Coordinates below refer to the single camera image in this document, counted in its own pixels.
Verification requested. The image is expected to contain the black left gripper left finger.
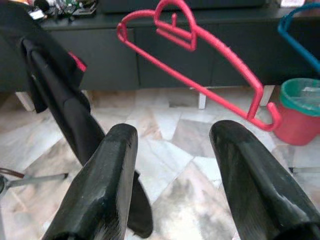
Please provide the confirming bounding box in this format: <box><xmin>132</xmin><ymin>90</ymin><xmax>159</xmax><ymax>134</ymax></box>
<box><xmin>42</xmin><ymin>123</ymin><xmax>139</xmax><ymax>240</ymax></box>

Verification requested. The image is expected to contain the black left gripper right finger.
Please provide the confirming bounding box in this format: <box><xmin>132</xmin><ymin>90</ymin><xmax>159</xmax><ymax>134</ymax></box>
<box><xmin>209</xmin><ymin>119</ymin><xmax>320</xmax><ymax>240</ymax></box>

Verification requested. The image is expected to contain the red plastic hanger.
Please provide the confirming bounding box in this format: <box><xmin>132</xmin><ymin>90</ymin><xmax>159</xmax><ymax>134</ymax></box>
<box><xmin>116</xmin><ymin>0</ymin><xmax>281</xmax><ymax>132</ymax></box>
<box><xmin>67</xmin><ymin>51</ymin><xmax>88</xmax><ymax>73</ymax></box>

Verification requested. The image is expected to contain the black t-shirt white print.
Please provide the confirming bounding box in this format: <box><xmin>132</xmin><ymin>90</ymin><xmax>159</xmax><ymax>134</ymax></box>
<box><xmin>19</xmin><ymin>36</ymin><xmax>154</xmax><ymax>239</ymax></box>

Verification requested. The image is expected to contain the blue plastic hanger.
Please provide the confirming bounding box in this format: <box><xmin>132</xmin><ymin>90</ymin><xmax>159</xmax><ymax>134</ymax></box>
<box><xmin>277</xmin><ymin>1</ymin><xmax>320</xmax><ymax>74</ymax></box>

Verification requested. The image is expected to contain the silver metal clothes rack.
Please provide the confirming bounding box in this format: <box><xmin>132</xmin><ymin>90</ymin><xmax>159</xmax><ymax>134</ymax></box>
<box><xmin>0</xmin><ymin>172</ymin><xmax>70</xmax><ymax>240</ymax></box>

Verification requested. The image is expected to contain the red bucket green liner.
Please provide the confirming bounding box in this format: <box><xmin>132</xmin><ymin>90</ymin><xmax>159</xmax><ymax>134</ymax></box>
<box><xmin>273</xmin><ymin>77</ymin><xmax>320</xmax><ymax>147</ymax></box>

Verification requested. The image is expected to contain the black TV cabinet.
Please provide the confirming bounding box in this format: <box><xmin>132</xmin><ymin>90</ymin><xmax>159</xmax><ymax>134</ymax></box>
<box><xmin>0</xmin><ymin>7</ymin><xmax>320</xmax><ymax>112</ymax></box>

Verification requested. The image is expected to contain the small electronics pile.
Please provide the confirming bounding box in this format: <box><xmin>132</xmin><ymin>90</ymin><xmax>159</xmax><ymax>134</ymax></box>
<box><xmin>27</xmin><ymin>0</ymin><xmax>98</xmax><ymax>22</ymax></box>

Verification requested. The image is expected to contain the black soundbar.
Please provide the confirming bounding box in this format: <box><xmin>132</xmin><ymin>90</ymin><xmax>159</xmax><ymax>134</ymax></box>
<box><xmin>98</xmin><ymin>0</ymin><xmax>267</xmax><ymax>14</ymax></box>

